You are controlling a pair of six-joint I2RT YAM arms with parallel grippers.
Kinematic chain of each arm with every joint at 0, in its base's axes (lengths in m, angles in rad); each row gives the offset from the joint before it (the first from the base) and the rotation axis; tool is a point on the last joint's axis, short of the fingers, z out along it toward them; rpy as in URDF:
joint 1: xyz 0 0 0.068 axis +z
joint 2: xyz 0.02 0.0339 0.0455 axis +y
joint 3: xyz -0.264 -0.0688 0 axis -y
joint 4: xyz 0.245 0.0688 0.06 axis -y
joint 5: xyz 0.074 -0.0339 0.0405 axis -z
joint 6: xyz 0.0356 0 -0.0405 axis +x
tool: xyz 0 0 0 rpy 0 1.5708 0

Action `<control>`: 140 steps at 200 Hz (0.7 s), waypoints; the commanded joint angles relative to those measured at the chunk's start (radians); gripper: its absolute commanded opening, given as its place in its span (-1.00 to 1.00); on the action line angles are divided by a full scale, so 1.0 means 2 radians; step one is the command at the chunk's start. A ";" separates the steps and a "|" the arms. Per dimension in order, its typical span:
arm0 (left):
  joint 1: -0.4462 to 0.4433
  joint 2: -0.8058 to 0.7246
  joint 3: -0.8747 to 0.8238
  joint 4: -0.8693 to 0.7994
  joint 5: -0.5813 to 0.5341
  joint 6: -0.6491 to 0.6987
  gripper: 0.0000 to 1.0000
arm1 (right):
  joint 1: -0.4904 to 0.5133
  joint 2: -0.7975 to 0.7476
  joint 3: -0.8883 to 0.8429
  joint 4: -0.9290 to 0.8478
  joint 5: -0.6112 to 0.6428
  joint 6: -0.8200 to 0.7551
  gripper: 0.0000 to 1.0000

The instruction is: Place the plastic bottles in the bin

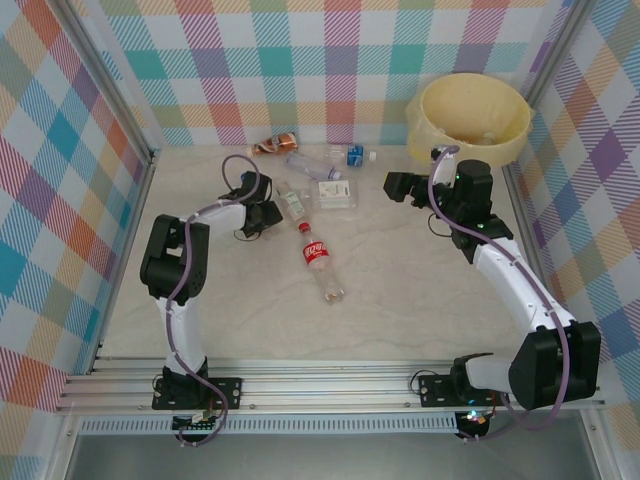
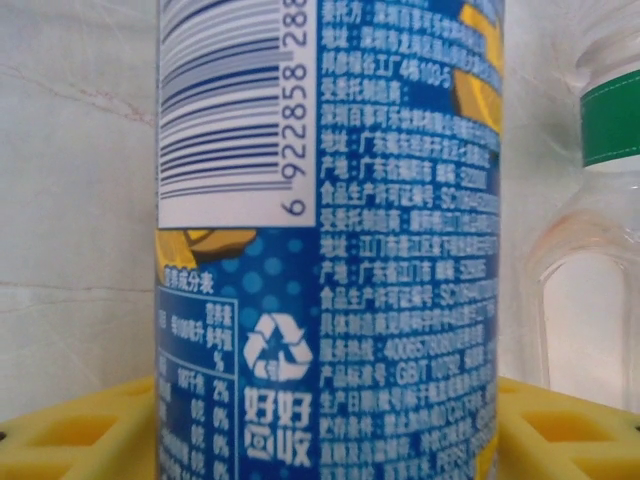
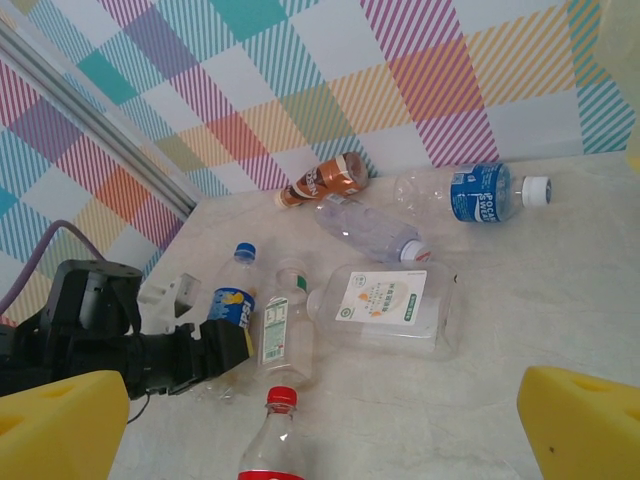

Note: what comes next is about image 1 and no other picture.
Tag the red cola label bottle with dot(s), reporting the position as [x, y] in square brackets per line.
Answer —
[316, 255]

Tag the beige waste bin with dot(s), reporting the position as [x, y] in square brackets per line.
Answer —
[500, 159]

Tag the grey metal sheet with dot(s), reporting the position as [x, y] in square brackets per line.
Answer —
[325, 457]

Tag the brown coffee label bottle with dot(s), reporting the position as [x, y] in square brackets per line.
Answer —
[277, 143]

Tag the small bottle green-white label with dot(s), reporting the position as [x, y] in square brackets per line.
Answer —
[291, 201]

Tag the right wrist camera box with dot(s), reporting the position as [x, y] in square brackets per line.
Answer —
[445, 162]

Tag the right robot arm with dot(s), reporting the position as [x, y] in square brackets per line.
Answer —
[550, 370]

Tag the blue Pocari label bottle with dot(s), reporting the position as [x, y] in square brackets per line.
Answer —
[355, 155]

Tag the rectangular clear bottle white label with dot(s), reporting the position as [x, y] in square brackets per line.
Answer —
[334, 195]

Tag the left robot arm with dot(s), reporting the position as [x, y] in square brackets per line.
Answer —
[172, 260]

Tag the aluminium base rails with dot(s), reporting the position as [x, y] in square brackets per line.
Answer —
[325, 385]

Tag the aluminium frame post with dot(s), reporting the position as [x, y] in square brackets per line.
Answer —
[117, 85]
[565, 30]

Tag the small circuit board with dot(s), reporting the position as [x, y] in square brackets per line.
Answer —
[195, 426]
[472, 422]

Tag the clear bottle white cap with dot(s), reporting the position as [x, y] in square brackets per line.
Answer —
[307, 165]

